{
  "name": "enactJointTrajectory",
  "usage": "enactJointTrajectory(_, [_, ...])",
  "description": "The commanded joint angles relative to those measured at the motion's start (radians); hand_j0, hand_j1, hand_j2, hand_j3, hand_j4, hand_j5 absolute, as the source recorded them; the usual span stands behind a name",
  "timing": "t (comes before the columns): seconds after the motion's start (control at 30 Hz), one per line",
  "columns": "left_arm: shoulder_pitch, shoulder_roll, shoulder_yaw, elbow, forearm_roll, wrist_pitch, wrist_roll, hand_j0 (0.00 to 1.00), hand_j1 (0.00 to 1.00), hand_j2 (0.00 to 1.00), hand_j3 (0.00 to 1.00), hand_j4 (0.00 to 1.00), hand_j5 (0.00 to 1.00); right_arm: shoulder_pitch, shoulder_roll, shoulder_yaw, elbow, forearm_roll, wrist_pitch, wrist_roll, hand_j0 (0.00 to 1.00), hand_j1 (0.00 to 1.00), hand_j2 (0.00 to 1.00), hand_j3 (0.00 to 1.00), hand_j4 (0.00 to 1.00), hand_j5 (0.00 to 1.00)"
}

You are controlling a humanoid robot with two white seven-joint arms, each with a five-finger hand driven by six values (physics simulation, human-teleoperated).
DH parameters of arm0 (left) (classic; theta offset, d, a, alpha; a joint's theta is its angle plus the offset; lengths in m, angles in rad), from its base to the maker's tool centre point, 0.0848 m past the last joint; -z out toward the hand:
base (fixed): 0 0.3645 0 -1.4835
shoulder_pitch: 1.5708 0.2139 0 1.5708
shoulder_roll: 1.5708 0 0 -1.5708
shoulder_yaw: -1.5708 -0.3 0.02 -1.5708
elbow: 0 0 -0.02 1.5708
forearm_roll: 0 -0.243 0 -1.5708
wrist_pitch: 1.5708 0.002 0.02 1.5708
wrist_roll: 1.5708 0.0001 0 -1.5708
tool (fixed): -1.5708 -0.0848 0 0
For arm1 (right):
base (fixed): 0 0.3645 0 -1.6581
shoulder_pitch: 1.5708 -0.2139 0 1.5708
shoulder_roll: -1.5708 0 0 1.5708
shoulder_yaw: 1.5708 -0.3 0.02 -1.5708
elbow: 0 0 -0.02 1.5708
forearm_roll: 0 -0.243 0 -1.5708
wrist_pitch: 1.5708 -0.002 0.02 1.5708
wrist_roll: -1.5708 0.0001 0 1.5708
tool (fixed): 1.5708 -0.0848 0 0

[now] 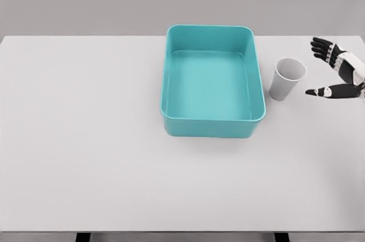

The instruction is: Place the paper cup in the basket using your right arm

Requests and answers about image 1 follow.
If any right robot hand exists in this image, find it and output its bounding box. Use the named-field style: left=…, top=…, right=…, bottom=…
left=305, top=37, right=365, bottom=99

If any white paper cup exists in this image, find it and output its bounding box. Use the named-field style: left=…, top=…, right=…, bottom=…
left=268, top=57, right=307, bottom=102

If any teal rectangular basket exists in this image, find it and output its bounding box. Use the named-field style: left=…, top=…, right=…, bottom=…
left=159, top=24, right=267, bottom=139

